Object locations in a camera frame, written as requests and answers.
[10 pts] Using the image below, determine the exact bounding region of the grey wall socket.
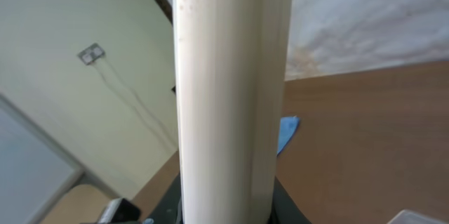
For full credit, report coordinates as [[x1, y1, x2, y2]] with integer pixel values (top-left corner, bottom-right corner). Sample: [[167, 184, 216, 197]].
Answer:
[[77, 42, 106, 66]]

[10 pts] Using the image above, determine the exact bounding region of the white pipette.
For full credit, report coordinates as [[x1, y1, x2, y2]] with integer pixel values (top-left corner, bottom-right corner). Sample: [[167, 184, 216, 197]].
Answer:
[[170, 0, 296, 224]]

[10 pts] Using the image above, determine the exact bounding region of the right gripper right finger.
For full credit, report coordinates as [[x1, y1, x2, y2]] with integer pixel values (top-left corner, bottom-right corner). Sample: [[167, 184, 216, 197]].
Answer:
[[269, 177, 313, 224]]

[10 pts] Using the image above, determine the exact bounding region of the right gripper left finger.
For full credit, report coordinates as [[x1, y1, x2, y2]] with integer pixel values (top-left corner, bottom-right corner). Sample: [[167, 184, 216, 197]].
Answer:
[[145, 173, 184, 224]]

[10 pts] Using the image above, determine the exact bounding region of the blue cloth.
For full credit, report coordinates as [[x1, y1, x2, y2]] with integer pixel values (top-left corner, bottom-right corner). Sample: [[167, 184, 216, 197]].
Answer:
[[276, 115, 301, 157]]

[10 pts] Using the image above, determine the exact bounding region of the red and yellow tip box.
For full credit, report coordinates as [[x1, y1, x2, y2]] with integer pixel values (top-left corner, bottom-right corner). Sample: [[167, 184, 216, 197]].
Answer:
[[384, 209, 449, 224]]

